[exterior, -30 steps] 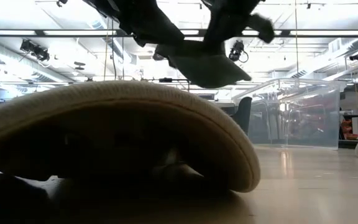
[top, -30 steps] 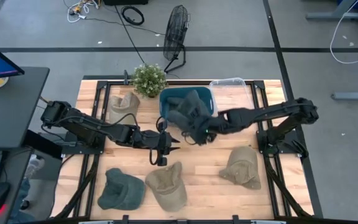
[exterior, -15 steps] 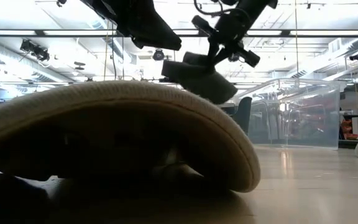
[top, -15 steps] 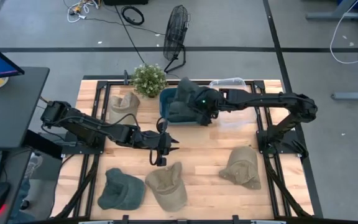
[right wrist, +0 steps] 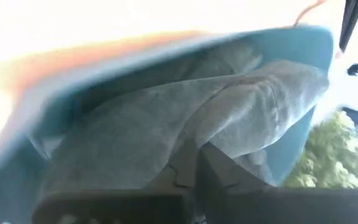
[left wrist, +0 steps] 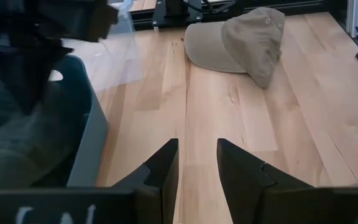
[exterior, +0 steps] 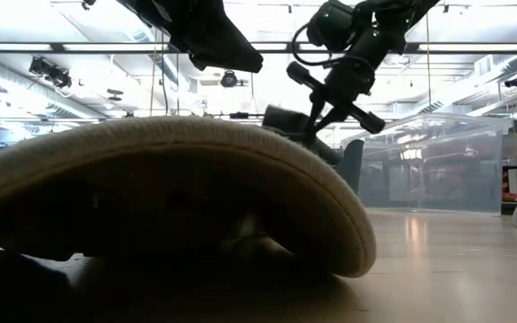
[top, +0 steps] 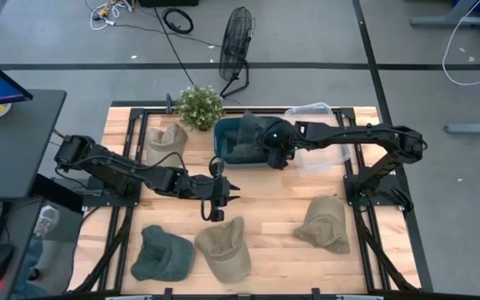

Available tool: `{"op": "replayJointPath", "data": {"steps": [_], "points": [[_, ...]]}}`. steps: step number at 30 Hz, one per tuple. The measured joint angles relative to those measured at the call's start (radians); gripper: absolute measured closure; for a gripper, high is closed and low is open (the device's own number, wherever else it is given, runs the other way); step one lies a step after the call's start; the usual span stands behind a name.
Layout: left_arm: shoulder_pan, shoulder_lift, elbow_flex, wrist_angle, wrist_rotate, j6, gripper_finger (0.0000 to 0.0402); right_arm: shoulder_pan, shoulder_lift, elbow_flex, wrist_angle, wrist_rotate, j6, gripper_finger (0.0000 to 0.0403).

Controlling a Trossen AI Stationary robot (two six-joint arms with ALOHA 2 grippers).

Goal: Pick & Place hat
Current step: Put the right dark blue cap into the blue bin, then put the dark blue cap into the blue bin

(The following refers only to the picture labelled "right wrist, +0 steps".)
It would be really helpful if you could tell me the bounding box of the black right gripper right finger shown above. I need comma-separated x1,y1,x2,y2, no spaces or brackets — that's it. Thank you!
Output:
196,142,358,224

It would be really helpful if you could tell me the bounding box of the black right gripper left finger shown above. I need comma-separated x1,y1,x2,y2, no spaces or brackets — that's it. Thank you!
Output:
31,136,199,224

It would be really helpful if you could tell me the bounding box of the grey fabric hat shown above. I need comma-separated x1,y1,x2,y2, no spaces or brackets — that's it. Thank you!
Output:
29,40,331,200

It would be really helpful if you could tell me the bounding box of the green potted plant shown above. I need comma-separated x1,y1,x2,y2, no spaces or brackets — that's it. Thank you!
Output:
283,110,358,189

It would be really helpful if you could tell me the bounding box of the blue plastic bin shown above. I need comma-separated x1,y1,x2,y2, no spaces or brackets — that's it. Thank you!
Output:
0,24,335,224

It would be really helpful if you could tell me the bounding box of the orange cable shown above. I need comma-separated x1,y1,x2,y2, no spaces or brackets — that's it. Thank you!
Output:
293,0,326,27

